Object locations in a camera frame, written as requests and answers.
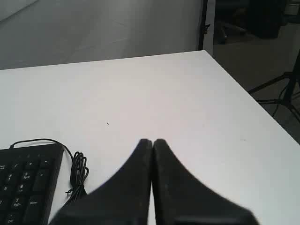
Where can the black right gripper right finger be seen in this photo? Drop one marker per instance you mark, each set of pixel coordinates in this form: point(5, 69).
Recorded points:
point(181, 199)

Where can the black light stand pole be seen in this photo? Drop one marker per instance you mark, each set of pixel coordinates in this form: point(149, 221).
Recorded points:
point(203, 26)

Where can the black acer keyboard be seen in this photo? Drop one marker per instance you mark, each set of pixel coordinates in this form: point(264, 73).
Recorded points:
point(28, 178)

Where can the black tripod stand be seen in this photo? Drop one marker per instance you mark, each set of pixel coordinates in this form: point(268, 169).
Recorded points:
point(285, 97)

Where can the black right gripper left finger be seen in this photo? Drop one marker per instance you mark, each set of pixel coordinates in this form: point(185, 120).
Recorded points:
point(122, 200)

